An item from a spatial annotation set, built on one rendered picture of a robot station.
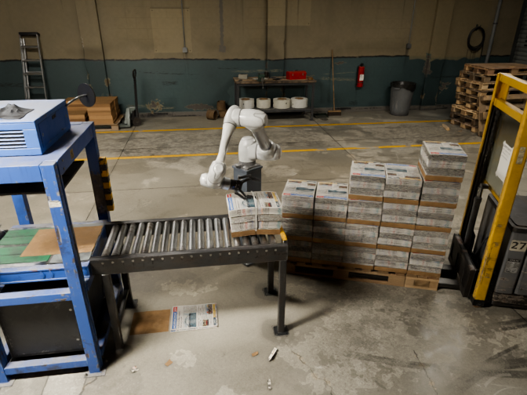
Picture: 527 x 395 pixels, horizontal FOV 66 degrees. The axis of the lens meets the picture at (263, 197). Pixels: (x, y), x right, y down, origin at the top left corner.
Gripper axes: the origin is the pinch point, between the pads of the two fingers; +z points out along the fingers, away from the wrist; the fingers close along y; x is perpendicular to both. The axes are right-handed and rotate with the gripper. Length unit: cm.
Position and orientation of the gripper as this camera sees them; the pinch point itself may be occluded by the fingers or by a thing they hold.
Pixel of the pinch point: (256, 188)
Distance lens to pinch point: 295.6
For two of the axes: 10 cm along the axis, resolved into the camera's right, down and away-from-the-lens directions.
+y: -2.4, 8.9, 3.9
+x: 1.4, 4.3, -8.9
